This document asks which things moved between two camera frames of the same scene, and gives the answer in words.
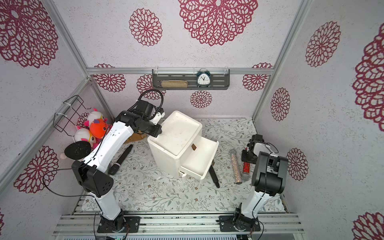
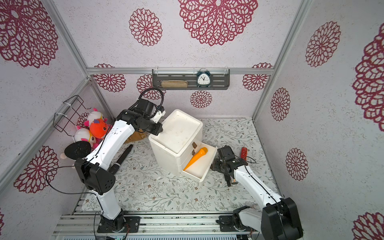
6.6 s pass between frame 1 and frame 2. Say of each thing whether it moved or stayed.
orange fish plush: stayed
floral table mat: stayed
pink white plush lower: stayed
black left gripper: stayed
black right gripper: moved
